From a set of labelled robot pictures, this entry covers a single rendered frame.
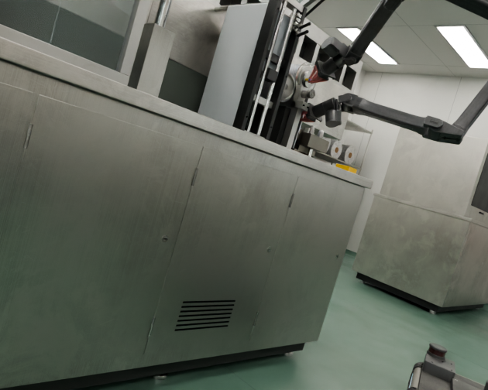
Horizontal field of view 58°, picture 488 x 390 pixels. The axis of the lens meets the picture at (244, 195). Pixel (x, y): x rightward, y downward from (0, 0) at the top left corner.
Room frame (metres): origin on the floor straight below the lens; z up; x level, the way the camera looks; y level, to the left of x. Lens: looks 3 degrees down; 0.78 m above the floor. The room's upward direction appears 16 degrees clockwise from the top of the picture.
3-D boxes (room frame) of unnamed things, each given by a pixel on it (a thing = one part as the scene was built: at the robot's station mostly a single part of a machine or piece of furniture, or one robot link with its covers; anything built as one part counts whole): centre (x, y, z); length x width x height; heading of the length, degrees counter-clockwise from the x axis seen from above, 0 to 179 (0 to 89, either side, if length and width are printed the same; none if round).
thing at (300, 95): (1.97, -0.13, 1.05); 0.06 x 0.05 x 0.31; 47
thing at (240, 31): (1.89, 0.22, 1.17); 0.34 x 0.05 x 0.54; 47
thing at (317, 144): (2.27, -0.13, 1.00); 0.40 x 0.16 x 0.06; 47
